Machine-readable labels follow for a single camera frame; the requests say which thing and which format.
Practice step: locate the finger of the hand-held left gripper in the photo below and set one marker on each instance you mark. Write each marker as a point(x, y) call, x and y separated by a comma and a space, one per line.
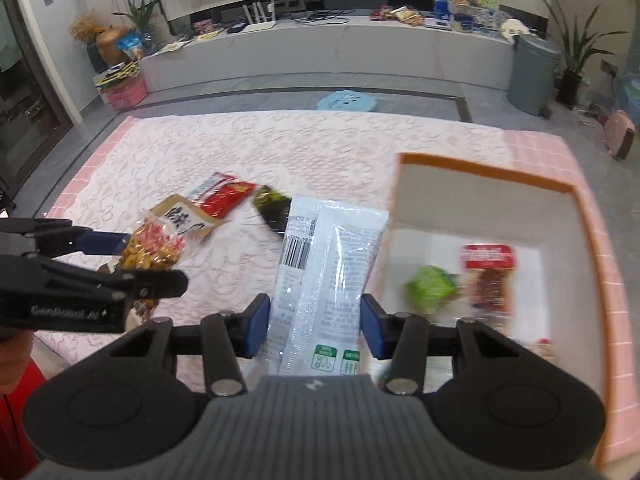
point(145, 280)
point(100, 242)

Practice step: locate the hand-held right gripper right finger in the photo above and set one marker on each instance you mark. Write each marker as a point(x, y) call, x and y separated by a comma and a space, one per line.
point(373, 327)

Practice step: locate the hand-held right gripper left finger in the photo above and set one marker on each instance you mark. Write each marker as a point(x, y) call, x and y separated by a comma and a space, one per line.
point(257, 326)

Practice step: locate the clear peanut snack bag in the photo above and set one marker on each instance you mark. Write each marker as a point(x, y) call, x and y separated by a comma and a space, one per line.
point(160, 245)

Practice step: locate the white clear snack packet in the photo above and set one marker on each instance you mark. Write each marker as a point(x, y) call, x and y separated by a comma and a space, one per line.
point(325, 280)

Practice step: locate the bright green snack packet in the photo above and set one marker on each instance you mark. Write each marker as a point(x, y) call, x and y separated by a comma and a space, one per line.
point(431, 287)

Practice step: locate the orange cardboard box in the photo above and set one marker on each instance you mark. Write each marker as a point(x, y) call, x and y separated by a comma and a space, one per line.
point(585, 260)

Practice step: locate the pile of snacks on console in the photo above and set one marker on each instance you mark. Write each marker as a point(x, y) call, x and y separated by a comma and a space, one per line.
point(397, 15)

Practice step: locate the red and white snack packet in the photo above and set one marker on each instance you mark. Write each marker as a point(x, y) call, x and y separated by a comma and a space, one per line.
point(210, 189)

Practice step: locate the dark green snack packet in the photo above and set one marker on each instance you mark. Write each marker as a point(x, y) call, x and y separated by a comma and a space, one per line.
point(272, 207)

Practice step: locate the person's red clothing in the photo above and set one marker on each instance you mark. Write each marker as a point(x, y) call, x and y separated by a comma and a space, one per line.
point(15, 425)

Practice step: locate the red label meat packet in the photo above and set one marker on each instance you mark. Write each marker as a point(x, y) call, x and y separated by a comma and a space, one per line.
point(487, 275)

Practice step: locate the pink storage box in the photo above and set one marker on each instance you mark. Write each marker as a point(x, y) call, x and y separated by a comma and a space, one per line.
point(126, 91)

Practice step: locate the pink lace blanket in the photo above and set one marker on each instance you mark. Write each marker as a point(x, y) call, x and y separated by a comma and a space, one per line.
point(325, 150)

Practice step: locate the golden vase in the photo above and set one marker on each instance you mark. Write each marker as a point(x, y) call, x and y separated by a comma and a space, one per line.
point(115, 46)

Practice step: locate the dried flower bunch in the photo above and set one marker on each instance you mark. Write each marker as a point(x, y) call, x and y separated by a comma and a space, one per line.
point(87, 30)

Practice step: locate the light blue stool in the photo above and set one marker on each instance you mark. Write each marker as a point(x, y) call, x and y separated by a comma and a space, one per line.
point(346, 101)

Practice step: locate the small potted plant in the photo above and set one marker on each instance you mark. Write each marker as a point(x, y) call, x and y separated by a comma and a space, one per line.
point(142, 15)

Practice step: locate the long white tv console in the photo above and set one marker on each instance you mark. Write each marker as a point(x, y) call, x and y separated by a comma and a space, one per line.
point(350, 55)

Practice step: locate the white router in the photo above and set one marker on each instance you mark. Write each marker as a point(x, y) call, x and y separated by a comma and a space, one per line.
point(259, 12)

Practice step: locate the grey trash bin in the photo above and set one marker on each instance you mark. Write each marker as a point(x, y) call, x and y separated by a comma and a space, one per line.
point(532, 77)

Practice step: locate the pink backpack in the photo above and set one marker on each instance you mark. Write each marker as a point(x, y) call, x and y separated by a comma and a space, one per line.
point(619, 135)

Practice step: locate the blue boxes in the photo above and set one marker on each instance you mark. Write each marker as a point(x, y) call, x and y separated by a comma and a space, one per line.
point(457, 17)

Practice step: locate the tall potted plant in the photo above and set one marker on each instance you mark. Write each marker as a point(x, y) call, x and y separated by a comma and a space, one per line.
point(575, 50)

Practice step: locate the blue water jug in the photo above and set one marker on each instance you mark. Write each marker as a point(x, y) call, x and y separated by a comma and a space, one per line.
point(631, 92)

